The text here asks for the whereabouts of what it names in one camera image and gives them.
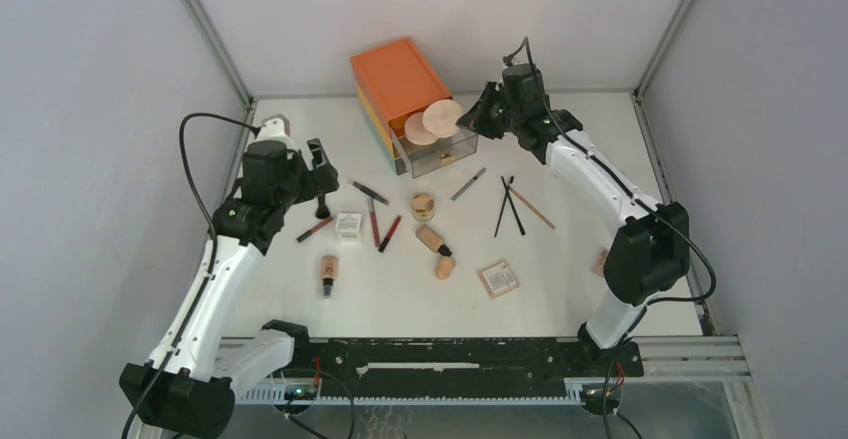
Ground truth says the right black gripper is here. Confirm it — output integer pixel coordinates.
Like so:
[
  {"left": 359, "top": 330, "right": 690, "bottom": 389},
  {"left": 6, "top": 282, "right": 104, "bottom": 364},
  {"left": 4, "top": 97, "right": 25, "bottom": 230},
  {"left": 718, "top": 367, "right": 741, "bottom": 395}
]
[{"left": 457, "top": 82, "right": 521, "bottom": 141}]

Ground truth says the round beige powder puff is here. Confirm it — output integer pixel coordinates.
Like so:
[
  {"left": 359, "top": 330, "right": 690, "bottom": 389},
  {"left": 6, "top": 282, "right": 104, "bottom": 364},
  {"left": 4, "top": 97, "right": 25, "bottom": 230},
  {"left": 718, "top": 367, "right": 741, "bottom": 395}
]
[{"left": 422, "top": 99, "right": 464, "bottom": 138}]

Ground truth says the clear top drawer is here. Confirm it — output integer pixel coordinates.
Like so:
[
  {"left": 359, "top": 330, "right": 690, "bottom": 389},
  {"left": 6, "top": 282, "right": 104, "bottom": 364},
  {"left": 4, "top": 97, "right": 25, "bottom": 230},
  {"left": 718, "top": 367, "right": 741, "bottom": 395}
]
[{"left": 390, "top": 129, "right": 478, "bottom": 178}]

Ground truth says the red lipstick black cap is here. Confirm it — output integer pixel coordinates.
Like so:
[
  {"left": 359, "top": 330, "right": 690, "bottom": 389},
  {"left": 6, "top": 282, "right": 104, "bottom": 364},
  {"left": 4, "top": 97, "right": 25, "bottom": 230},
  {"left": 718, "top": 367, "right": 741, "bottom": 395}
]
[{"left": 378, "top": 215, "right": 402, "bottom": 253}]

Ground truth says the orange three-drawer organizer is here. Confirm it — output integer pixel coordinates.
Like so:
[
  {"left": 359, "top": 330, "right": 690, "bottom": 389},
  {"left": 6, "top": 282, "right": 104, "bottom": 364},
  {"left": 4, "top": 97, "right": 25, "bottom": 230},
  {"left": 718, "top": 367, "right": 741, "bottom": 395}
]
[{"left": 350, "top": 36, "right": 453, "bottom": 175}]

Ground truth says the beige makeup sponge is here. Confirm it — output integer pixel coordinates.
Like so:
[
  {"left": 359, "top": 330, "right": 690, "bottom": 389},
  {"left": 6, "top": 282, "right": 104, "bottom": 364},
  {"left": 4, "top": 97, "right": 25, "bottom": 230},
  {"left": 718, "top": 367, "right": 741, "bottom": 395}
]
[{"left": 435, "top": 256, "right": 456, "bottom": 280}]

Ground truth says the square blush compact box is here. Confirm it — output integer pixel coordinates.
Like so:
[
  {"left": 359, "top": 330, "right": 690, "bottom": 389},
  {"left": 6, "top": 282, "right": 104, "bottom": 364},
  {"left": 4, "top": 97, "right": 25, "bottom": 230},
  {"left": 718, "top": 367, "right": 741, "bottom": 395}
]
[{"left": 477, "top": 259, "right": 520, "bottom": 299}]

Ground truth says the eyeshadow palette clear case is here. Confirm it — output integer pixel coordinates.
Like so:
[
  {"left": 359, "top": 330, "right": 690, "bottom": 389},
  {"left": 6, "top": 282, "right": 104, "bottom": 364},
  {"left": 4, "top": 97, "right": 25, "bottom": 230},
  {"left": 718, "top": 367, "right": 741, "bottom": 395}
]
[{"left": 592, "top": 249, "right": 609, "bottom": 277}]

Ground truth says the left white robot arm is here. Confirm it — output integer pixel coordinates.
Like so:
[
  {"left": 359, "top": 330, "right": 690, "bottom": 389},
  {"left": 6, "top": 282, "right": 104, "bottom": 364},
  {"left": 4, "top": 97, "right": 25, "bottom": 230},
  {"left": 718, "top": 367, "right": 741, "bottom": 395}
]
[{"left": 119, "top": 138, "right": 339, "bottom": 438}]

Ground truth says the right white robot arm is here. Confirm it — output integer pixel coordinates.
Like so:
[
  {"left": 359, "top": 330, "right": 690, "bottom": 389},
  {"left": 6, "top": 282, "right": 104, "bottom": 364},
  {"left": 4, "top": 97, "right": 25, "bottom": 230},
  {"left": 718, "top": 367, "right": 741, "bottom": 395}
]
[{"left": 458, "top": 63, "right": 690, "bottom": 375}]

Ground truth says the black powder brush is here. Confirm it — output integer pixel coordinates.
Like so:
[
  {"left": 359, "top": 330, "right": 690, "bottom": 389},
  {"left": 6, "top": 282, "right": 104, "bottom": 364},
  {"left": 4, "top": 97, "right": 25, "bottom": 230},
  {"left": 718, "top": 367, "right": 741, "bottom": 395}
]
[{"left": 315, "top": 192, "right": 331, "bottom": 220}]

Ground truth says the dark concealer stick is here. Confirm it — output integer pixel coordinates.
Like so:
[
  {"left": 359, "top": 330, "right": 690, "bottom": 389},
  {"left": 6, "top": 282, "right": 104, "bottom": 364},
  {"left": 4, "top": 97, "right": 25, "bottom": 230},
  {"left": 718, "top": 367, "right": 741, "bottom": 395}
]
[{"left": 352, "top": 181, "right": 390, "bottom": 205}]

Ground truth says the grey silver pencil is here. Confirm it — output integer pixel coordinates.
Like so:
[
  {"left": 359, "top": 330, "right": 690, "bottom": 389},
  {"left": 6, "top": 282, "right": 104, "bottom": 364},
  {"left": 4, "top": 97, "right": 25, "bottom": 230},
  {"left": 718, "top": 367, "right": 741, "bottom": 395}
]
[{"left": 450, "top": 167, "right": 487, "bottom": 201}]

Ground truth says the small white box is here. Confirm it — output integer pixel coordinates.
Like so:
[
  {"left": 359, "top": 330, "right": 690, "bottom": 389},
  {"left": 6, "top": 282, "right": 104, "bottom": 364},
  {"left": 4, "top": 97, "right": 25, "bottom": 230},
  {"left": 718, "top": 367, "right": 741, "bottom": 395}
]
[{"left": 335, "top": 212, "right": 363, "bottom": 242}]

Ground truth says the black thin brush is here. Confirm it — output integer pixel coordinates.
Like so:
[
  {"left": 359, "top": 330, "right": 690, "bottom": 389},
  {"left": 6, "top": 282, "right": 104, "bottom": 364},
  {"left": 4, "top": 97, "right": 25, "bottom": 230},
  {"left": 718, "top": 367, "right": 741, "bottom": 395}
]
[
  {"left": 494, "top": 176, "right": 510, "bottom": 238},
  {"left": 507, "top": 177, "right": 526, "bottom": 236}
]

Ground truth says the pink lip gloss tube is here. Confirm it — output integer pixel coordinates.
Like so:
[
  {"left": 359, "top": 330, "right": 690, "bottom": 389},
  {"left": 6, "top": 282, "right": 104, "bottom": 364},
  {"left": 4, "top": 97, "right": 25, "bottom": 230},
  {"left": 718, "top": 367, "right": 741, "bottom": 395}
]
[{"left": 368, "top": 197, "right": 382, "bottom": 248}]

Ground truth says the BB cream tube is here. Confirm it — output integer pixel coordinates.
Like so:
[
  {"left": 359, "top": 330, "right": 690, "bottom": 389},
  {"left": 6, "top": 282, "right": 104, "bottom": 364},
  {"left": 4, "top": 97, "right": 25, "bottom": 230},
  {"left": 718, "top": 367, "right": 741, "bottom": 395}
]
[{"left": 320, "top": 255, "right": 339, "bottom": 299}]

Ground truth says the gold lid cream jar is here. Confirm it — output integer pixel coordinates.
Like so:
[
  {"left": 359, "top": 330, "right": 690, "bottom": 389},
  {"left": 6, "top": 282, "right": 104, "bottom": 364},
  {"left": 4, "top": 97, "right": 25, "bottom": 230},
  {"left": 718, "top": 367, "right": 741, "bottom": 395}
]
[{"left": 411, "top": 193, "right": 435, "bottom": 223}]

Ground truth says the beige foundation tube black cap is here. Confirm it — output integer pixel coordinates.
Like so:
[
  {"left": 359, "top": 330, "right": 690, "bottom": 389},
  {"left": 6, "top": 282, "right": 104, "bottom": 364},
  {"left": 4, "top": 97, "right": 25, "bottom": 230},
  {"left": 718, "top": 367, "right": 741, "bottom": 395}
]
[{"left": 416, "top": 224, "right": 452, "bottom": 257}]

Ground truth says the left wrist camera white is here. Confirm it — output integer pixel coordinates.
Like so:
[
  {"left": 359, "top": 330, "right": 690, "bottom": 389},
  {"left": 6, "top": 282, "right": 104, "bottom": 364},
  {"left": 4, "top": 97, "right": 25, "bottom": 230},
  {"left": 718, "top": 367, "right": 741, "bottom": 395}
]
[{"left": 254, "top": 114, "right": 295, "bottom": 149}]

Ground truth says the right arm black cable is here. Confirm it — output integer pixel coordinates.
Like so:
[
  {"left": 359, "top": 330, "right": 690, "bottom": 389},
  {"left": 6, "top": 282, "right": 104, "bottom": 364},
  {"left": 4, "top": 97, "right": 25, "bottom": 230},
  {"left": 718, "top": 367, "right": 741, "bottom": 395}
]
[{"left": 502, "top": 36, "right": 718, "bottom": 439}]

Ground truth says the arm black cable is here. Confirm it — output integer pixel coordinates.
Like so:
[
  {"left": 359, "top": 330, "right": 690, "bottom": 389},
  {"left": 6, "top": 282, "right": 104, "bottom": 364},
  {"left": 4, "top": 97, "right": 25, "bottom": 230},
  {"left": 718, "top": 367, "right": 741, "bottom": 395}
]
[
  {"left": 119, "top": 112, "right": 263, "bottom": 439},
  {"left": 502, "top": 36, "right": 718, "bottom": 439}
]

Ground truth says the wooden handle brush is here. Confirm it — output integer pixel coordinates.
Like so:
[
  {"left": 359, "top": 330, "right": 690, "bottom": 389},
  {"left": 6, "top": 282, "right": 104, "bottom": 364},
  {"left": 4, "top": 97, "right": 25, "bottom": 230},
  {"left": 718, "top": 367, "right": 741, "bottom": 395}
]
[{"left": 509, "top": 186, "right": 556, "bottom": 230}]

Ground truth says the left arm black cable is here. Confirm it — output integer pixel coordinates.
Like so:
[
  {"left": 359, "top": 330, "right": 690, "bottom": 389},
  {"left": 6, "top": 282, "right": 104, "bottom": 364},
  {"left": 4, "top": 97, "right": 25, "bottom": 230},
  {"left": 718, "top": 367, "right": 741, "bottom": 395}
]
[{"left": 119, "top": 112, "right": 263, "bottom": 439}]

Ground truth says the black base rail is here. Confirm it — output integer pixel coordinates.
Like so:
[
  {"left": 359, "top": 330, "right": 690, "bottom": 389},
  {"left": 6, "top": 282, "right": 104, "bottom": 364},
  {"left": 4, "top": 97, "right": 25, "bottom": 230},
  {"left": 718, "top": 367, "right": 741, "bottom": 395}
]
[{"left": 273, "top": 337, "right": 645, "bottom": 401}]

